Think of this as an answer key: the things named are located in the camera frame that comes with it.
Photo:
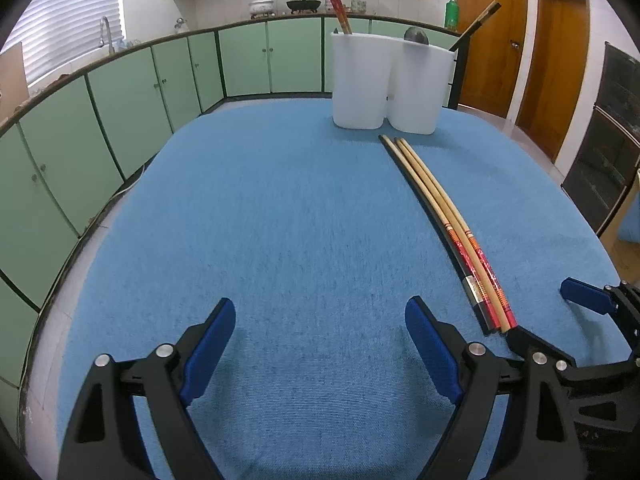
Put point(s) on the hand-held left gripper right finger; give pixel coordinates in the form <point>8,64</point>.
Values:
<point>432,352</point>

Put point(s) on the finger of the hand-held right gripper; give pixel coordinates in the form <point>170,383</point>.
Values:
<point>585,296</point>
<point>530,340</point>

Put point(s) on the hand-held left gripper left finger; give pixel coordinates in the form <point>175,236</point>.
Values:
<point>207,355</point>

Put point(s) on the black chopstick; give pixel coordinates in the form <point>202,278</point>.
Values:
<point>443,230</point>

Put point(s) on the bamboo chopstick red patterned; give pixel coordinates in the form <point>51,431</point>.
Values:
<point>453,230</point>
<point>467,232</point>

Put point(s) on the white double utensil holder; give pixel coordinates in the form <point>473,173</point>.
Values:
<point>360,85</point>

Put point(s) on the dark brown chopstick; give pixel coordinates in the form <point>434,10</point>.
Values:
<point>476,22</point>
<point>481,25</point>

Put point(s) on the black spoon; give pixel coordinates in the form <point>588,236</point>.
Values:
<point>416,36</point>

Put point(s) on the blue cloth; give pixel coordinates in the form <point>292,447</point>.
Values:
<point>631,220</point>

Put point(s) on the black display cabinet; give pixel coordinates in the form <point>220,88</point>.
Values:
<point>605,150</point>

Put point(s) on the blue table mat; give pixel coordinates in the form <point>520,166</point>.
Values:
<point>300,235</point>

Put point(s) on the recessed wooden door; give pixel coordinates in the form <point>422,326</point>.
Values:
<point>550,70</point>

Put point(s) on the closed wooden door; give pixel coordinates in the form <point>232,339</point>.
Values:
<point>487,60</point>

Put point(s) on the green base cabinets with counter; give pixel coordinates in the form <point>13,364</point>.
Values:
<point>240,60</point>

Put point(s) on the green bottle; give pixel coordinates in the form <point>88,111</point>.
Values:
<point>452,14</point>

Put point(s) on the metal kettle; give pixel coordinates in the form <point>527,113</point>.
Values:
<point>180,24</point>

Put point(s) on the wooden board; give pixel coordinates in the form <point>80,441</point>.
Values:
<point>12,82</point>

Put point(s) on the metal kitchen faucet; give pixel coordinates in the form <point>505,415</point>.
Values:
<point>106,30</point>

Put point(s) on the white cooking pot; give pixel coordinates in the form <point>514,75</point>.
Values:
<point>261,6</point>

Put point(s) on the black wok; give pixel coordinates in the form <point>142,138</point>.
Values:
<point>303,5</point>

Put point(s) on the white window blind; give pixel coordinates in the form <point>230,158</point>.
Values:
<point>75,10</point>

